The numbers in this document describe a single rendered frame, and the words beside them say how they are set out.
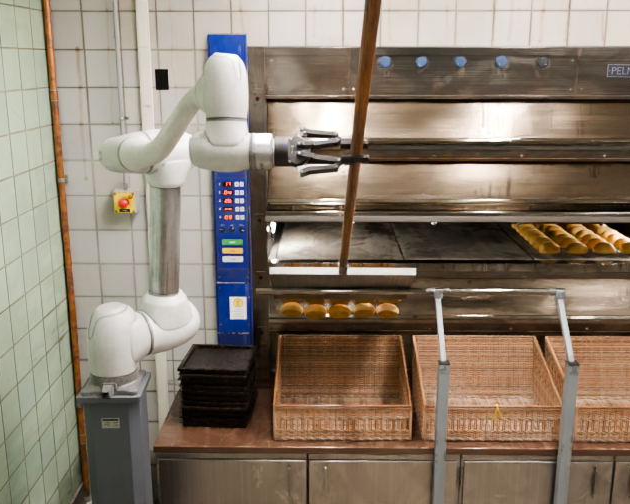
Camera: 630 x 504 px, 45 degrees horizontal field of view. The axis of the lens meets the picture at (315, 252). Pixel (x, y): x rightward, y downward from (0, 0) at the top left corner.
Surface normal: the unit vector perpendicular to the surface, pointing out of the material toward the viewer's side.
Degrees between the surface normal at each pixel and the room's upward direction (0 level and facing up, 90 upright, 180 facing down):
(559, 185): 70
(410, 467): 91
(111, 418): 90
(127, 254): 90
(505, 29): 90
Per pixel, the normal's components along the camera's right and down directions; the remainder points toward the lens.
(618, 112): -0.01, -0.11
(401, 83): -0.01, 0.25
